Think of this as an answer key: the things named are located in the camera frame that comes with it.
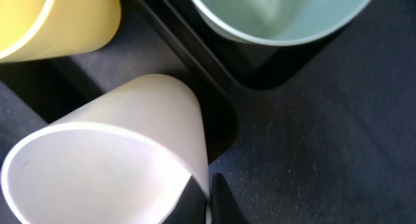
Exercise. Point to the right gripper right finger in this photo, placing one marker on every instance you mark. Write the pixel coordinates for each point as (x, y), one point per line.
(224, 204)

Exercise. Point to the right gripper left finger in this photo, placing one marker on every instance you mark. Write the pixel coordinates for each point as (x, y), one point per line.
(190, 207)

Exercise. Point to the white cup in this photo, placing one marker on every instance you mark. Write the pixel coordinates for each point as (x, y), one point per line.
(97, 172)

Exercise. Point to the green cup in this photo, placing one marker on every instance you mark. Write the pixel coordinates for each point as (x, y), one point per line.
(276, 13)

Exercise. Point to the yellow cup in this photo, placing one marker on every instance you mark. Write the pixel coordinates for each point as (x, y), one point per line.
(65, 22)

